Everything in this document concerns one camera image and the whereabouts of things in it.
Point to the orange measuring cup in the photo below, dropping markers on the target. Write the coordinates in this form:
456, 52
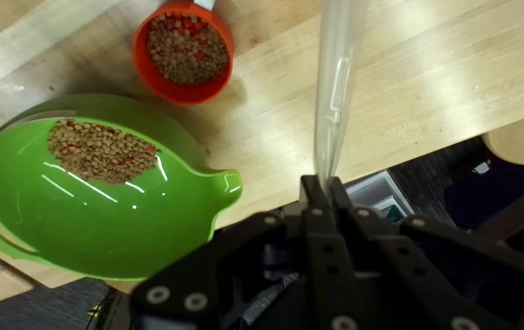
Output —
152, 79

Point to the white box green label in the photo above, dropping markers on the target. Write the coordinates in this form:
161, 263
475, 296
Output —
374, 193

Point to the brown grain heap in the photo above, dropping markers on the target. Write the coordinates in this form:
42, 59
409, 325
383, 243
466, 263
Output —
99, 149
187, 48

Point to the clear plastic straw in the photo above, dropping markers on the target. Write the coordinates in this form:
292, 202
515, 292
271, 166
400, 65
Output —
334, 79

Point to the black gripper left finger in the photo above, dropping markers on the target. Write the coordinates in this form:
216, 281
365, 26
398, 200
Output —
326, 257

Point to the green plastic bowl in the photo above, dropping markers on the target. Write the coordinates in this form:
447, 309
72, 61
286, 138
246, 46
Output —
90, 226

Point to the dark box with label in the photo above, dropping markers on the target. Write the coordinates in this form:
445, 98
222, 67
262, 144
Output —
493, 189

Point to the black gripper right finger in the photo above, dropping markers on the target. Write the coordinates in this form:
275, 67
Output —
433, 276

